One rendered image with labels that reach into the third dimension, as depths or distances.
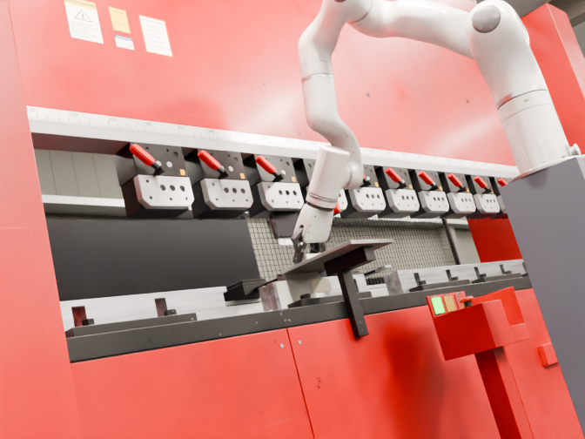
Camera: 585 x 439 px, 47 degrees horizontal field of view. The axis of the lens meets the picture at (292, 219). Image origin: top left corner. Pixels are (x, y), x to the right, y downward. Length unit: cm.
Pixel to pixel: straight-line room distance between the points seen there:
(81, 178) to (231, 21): 378
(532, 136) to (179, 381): 93
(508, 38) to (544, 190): 35
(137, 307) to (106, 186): 437
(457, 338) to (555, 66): 230
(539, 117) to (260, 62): 89
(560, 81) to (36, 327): 321
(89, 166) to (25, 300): 471
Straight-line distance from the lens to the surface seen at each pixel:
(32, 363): 115
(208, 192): 174
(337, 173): 179
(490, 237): 400
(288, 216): 196
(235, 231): 252
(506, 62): 166
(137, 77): 179
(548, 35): 398
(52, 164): 568
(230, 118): 192
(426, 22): 178
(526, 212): 157
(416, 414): 192
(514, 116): 163
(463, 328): 188
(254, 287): 205
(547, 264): 155
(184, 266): 232
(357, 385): 176
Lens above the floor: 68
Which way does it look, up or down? 14 degrees up
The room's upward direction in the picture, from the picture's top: 15 degrees counter-clockwise
